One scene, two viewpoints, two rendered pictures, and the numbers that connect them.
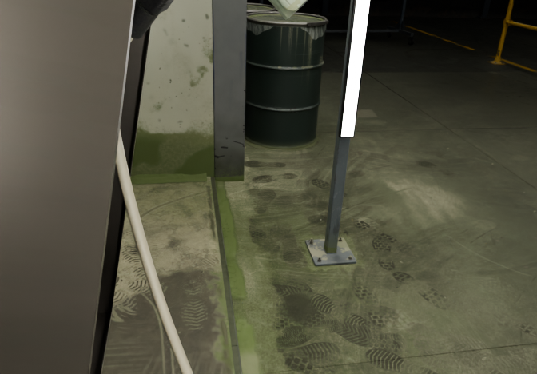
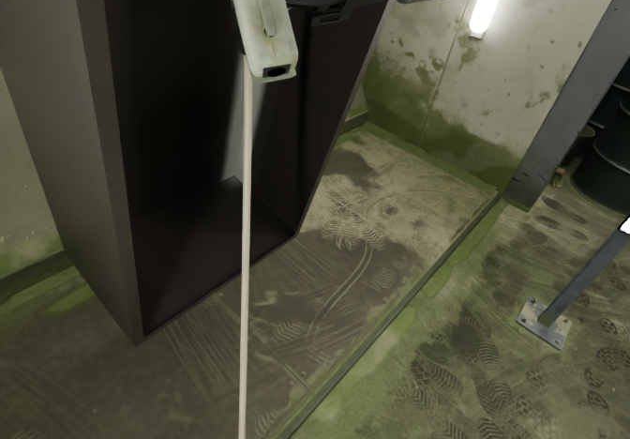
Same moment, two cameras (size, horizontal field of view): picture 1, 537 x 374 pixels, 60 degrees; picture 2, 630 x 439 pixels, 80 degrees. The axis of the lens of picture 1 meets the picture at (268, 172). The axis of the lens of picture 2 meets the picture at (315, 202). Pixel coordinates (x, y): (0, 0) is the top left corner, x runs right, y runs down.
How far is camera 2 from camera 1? 45 cm
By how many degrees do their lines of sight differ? 41
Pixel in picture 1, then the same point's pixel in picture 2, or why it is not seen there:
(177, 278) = (396, 248)
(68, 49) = (69, 53)
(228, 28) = (597, 64)
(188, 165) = (485, 173)
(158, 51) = (512, 64)
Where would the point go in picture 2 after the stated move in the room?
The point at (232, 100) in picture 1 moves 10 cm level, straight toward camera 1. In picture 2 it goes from (559, 136) to (552, 141)
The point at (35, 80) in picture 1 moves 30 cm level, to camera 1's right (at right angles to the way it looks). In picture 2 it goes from (65, 67) to (161, 219)
